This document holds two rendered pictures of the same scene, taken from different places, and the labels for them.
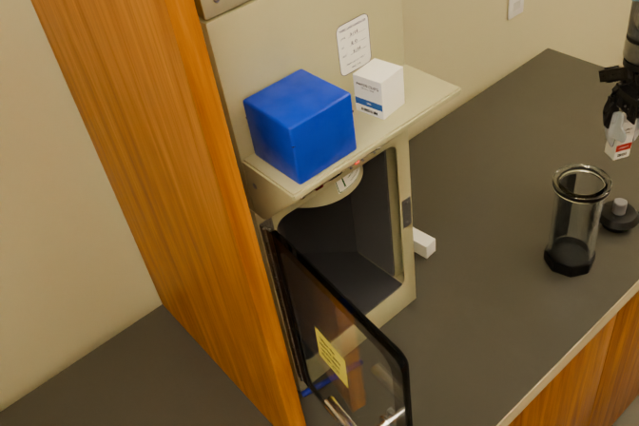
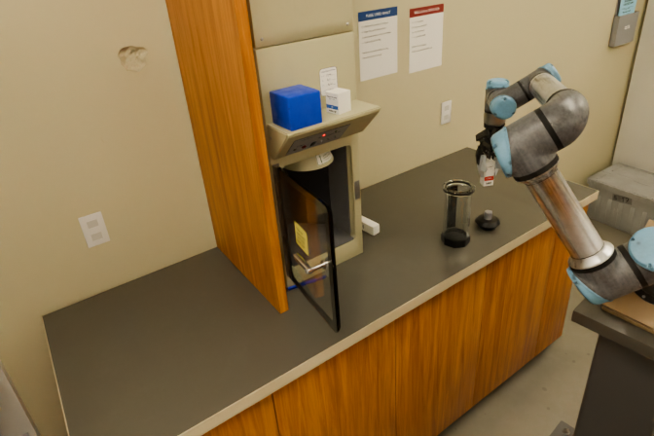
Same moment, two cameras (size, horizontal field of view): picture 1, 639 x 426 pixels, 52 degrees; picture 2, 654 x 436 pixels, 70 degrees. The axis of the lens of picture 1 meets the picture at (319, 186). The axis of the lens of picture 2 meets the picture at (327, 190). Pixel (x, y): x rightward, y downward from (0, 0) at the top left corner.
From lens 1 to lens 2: 54 cm
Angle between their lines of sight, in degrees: 13
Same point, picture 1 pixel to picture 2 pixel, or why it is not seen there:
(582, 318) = (456, 266)
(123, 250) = (199, 207)
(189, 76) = (243, 59)
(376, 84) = (335, 94)
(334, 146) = (309, 116)
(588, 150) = (479, 194)
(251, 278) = (263, 178)
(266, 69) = (282, 81)
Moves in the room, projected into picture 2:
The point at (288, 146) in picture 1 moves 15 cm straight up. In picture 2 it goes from (286, 109) to (280, 49)
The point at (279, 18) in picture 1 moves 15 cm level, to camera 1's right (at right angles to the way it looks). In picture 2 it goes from (290, 56) to (345, 53)
